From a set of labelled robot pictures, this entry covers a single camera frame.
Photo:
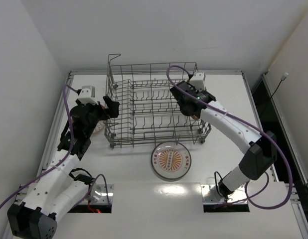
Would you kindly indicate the white cable connector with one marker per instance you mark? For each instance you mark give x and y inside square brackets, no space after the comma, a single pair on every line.
[284,76]

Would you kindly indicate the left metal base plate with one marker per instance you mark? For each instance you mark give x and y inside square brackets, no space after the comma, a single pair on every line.
[101,195]

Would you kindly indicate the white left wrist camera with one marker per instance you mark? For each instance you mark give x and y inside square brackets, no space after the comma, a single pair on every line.
[87,95]

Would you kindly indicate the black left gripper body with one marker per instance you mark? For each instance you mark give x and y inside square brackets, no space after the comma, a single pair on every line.
[104,109]

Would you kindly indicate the grey wire dish rack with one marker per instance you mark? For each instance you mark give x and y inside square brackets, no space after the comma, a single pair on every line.
[148,112]

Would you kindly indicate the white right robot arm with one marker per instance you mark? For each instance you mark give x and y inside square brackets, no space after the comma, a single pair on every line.
[256,160]

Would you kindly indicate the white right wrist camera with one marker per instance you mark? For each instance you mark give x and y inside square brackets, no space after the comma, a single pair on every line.
[198,81]

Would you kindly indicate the green rimmed sunburst plate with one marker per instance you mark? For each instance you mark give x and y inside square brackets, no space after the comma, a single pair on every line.
[171,161]

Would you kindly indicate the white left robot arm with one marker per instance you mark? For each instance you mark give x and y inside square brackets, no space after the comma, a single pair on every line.
[56,191]

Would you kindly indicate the aluminium table edge rail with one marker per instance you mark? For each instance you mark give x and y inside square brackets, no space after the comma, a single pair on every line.
[269,117]

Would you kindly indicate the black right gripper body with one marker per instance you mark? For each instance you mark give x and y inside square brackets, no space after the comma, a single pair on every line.
[181,93]

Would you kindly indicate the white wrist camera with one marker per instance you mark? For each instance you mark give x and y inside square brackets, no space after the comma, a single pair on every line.
[87,95]
[198,81]

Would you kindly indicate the orange rimmed floral plate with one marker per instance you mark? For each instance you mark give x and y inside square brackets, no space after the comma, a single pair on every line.
[195,117]

